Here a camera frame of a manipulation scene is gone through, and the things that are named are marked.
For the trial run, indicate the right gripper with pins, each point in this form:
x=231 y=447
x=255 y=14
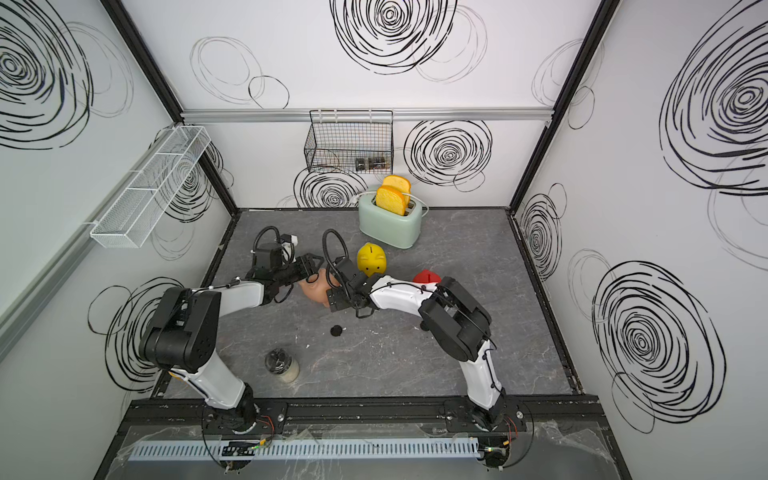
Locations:
x=336 y=298

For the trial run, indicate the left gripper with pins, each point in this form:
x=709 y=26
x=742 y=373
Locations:
x=310 y=270

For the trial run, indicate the pink piggy bank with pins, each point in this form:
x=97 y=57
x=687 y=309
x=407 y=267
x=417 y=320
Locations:
x=316 y=286

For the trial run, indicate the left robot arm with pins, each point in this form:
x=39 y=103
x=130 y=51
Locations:
x=181 y=335

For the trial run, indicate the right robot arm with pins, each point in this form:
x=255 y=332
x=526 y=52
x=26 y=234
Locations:
x=456 y=320

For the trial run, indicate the yellow piggy bank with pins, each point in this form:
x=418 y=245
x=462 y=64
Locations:
x=371 y=259

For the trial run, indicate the red piggy bank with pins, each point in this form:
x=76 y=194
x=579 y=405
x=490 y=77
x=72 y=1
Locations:
x=426 y=277

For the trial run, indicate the mint green toaster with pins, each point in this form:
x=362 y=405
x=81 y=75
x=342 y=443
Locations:
x=401 y=232

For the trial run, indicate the front toast slice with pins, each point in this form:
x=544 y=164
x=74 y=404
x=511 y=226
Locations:
x=392 y=199

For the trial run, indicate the toast slice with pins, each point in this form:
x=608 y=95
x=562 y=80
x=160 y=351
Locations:
x=398 y=182
x=392 y=199

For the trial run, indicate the clear jar with white contents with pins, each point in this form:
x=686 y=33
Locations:
x=282 y=365

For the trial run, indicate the small jars in basket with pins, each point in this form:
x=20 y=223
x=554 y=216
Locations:
x=371 y=164

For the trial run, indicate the back toast slice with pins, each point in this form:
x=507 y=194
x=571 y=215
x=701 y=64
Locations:
x=398 y=182

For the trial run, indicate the black wire wall basket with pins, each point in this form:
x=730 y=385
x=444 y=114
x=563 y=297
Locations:
x=337 y=137

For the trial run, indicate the white slotted cable duct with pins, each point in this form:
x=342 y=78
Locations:
x=305 y=449

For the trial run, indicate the white wire wall shelf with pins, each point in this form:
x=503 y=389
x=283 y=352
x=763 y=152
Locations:
x=168 y=183

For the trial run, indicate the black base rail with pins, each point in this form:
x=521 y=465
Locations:
x=452 y=413

